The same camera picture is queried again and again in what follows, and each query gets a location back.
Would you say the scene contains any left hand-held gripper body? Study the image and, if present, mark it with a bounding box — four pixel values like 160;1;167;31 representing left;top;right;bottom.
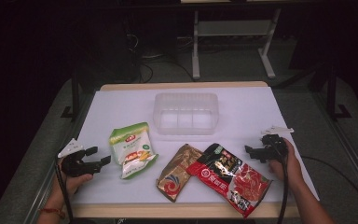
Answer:
58;138;103;178

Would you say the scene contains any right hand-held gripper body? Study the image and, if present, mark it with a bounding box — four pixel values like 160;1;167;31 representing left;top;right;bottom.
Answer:
259;125;295;163

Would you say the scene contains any green and white snack packet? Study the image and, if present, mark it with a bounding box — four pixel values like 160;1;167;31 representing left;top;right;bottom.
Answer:
108;121;159;180

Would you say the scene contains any red and black food packet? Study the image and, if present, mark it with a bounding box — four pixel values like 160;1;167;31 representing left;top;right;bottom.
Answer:
186;143;273;218

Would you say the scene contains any gold foil packet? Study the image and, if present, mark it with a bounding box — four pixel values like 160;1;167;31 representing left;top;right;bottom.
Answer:
156;143;203;203

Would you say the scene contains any clear plastic container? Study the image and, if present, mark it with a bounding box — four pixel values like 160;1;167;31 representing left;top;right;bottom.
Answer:
152;91;220;136

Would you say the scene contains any person's left hand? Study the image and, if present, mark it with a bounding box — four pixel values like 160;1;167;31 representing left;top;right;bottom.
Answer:
54;158;94;199

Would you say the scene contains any person's right hand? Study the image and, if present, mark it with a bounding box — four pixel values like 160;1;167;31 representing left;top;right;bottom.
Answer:
268;138;304;188

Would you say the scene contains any white table mat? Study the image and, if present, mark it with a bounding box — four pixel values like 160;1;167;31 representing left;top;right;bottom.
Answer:
70;86;321;204

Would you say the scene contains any black metal stand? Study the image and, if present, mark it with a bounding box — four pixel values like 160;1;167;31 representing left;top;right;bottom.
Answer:
325;63;352;121
60;68;82;121

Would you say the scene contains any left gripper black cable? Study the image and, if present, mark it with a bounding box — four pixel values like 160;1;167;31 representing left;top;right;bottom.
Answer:
54;155;75;224

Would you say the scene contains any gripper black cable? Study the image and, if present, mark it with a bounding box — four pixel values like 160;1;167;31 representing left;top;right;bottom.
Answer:
268;136;291;224
54;155;75;224

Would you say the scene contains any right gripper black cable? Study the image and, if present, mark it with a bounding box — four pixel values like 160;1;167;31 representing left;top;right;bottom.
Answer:
268;136;291;224

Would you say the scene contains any red string bracelet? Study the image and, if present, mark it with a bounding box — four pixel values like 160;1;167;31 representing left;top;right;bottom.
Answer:
38;206;66;219

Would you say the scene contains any black floor cable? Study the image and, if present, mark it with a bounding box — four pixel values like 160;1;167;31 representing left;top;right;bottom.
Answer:
126;33;197;84

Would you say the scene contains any white metal desk frame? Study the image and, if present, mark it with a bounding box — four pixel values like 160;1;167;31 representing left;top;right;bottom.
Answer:
191;7;282;80

